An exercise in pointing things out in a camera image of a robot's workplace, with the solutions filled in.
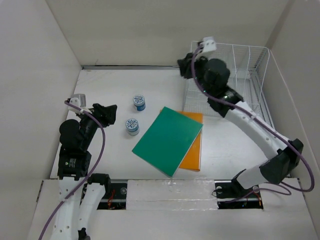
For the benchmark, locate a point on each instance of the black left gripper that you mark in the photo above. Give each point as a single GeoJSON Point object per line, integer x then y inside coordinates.
{"type": "Point", "coordinates": [107, 113]}

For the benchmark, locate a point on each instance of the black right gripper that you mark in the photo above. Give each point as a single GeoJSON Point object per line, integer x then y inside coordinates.
{"type": "Point", "coordinates": [185, 66]}

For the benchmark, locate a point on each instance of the blue pin jar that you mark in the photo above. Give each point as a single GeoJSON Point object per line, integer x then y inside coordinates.
{"type": "Point", "coordinates": [132, 126]}
{"type": "Point", "coordinates": [139, 102]}

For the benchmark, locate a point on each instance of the green clip file folder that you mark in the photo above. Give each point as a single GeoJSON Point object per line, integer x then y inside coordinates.
{"type": "Point", "coordinates": [167, 141]}

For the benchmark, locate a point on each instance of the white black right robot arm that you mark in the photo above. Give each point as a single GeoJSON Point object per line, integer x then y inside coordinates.
{"type": "Point", "coordinates": [212, 76]}

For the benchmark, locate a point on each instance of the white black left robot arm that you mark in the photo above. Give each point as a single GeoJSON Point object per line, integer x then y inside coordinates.
{"type": "Point", "coordinates": [80, 189]}

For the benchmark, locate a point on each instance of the orange file folder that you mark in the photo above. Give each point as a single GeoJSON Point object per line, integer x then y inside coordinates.
{"type": "Point", "coordinates": [192, 160]}

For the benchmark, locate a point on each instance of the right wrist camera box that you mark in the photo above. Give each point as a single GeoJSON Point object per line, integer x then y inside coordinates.
{"type": "Point", "coordinates": [207, 45]}

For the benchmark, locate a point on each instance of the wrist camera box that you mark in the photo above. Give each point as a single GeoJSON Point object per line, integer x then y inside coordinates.
{"type": "Point", "coordinates": [207, 45]}
{"type": "Point", "coordinates": [77, 103]}

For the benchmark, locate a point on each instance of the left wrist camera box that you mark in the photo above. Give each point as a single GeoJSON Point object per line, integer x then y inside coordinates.
{"type": "Point", "coordinates": [77, 103]}

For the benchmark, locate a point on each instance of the metal rail at back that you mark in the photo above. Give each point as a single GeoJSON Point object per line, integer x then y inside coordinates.
{"type": "Point", "coordinates": [129, 67]}

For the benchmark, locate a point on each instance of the white wire desk organizer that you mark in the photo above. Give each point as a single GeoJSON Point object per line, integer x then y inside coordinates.
{"type": "Point", "coordinates": [248, 67]}

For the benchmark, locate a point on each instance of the front mounting rail with wires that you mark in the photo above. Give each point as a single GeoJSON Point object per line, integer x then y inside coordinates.
{"type": "Point", "coordinates": [175, 195]}

